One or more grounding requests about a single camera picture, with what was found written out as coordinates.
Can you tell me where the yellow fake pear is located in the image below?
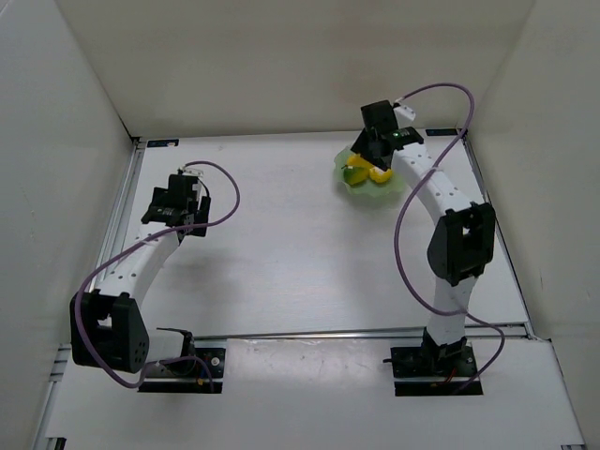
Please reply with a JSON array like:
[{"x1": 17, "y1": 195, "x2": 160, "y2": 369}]
[
  {"x1": 368, "y1": 167, "x2": 394, "y2": 185},
  {"x1": 343, "y1": 154, "x2": 373, "y2": 171}
]

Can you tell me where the green yellow fake fruit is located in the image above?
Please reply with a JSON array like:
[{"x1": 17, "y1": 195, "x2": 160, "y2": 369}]
[{"x1": 341, "y1": 165, "x2": 369, "y2": 187}]

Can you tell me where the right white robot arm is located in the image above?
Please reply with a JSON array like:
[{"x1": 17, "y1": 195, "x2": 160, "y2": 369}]
[{"x1": 351, "y1": 100, "x2": 496, "y2": 378}]

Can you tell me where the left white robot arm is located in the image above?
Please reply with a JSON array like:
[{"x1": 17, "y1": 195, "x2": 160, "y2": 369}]
[{"x1": 81, "y1": 172, "x2": 211, "y2": 373}]

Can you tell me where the green wavy fruit bowl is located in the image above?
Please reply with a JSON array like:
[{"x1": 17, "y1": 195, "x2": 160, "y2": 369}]
[{"x1": 334, "y1": 146, "x2": 406, "y2": 198}]

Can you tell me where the right blue corner label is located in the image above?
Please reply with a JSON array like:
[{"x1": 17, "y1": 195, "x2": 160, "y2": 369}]
[{"x1": 425, "y1": 128, "x2": 458, "y2": 137}]

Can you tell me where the blue corner label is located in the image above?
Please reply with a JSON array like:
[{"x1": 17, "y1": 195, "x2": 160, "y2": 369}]
[
  {"x1": 425, "y1": 128, "x2": 458, "y2": 137},
  {"x1": 146, "y1": 139, "x2": 179, "y2": 148}
]

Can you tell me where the left blue corner label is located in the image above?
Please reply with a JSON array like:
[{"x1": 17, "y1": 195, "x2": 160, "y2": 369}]
[{"x1": 146, "y1": 139, "x2": 179, "y2": 148}]

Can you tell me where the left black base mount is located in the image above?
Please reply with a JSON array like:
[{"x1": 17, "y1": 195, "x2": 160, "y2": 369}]
[{"x1": 138, "y1": 347, "x2": 226, "y2": 395}]

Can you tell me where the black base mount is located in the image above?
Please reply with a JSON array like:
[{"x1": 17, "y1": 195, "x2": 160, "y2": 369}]
[
  {"x1": 383, "y1": 346, "x2": 484, "y2": 398},
  {"x1": 138, "y1": 347, "x2": 226, "y2": 395}
]

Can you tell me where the front aluminium rail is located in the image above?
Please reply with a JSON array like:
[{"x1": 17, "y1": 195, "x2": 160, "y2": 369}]
[{"x1": 195, "y1": 322, "x2": 533, "y2": 341}]

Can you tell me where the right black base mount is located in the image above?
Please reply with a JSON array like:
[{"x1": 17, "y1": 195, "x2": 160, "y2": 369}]
[{"x1": 383, "y1": 346, "x2": 484, "y2": 398}]

